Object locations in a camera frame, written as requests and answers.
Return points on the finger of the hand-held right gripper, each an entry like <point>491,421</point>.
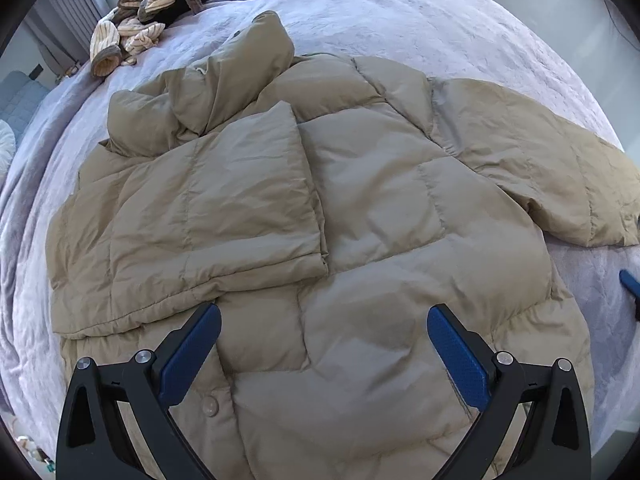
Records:
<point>628,280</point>

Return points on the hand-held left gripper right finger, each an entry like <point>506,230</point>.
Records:
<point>457,347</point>

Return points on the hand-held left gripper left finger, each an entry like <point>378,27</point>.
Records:
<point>192,345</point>

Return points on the beige puffer jacket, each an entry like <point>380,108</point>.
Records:
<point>370,200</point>

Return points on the white round cushion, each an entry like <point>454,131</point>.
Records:
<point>5,147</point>

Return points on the blue quilted chair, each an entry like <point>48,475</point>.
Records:
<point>22,102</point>

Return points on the lavender bed blanket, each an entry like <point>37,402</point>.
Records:
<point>400,15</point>

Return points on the cream striped garment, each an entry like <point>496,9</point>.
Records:
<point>142,5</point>

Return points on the grey curtain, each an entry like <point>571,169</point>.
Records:
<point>62,15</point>

